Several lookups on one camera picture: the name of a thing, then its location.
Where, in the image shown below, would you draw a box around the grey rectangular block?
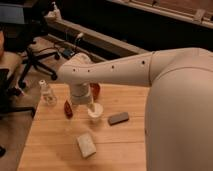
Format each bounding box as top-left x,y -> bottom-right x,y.
108,112 -> 129,126

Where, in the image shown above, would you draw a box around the power strip on floor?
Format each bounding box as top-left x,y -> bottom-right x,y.
61,49 -> 75,60

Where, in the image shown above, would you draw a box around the white sponge block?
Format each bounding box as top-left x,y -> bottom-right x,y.
77,133 -> 96,158

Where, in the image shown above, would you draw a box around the red-brown ceramic bowl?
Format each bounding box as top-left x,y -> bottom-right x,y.
90,83 -> 100,100

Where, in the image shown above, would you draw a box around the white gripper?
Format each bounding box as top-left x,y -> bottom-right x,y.
70,83 -> 95,112

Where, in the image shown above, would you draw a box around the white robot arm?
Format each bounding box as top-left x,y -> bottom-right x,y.
58,48 -> 213,171

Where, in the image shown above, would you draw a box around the small red sauce bottle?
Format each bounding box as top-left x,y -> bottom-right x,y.
64,101 -> 73,119

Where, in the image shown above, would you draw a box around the white spray bottle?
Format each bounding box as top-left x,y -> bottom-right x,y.
47,2 -> 62,20

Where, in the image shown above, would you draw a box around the clear plastic bottle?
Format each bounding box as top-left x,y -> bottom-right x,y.
39,80 -> 57,106

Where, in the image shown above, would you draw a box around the black office chair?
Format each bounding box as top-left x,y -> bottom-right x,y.
0,0 -> 61,89

